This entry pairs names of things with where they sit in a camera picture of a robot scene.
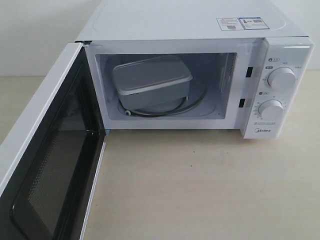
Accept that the blue energy label sticker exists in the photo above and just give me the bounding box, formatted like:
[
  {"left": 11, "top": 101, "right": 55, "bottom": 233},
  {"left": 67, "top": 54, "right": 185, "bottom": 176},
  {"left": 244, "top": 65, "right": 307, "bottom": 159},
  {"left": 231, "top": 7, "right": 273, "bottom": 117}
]
[{"left": 238, "top": 17, "right": 269, "bottom": 30}]

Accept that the white warning label sticker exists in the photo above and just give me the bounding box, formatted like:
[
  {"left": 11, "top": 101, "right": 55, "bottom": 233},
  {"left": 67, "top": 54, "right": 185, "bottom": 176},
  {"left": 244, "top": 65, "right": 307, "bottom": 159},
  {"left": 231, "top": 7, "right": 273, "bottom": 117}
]
[{"left": 216, "top": 17, "right": 244, "bottom": 31}]

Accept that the black turntable roller ring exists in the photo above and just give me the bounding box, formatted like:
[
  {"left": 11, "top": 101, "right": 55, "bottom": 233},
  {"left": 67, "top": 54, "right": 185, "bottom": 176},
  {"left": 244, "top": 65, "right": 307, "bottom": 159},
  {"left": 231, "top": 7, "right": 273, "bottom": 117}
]
[{"left": 120, "top": 86, "right": 208, "bottom": 117}]

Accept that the white plastic lidded container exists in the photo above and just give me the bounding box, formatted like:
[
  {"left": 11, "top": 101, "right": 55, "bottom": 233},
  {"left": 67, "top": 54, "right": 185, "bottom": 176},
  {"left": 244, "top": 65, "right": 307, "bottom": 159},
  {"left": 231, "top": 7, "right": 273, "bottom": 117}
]
[{"left": 112, "top": 55, "right": 193, "bottom": 110}]

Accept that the glass turntable plate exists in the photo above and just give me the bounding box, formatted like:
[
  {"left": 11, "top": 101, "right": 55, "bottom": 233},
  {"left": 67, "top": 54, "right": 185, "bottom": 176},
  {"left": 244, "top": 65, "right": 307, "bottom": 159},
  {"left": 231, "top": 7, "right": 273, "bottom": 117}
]
[{"left": 116, "top": 59, "right": 219, "bottom": 117}]

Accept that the lower white timer knob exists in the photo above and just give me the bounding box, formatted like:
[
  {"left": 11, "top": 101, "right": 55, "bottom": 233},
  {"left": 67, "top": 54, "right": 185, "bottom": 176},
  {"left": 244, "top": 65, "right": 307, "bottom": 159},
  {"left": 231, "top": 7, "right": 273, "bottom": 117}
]
[{"left": 258, "top": 99, "right": 284, "bottom": 120}]

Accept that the upper white power knob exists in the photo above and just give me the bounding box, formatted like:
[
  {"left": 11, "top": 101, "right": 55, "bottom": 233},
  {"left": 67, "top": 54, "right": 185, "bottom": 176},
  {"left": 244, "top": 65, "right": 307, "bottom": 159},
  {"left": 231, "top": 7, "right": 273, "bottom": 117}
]
[{"left": 267, "top": 67, "right": 297, "bottom": 91}]

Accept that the white Midea microwave body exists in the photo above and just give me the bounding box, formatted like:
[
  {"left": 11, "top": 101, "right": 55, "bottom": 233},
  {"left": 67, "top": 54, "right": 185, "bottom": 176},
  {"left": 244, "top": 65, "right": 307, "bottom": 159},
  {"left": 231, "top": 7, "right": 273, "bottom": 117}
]
[{"left": 76, "top": 0, "right": 315, "bottom": 139}]

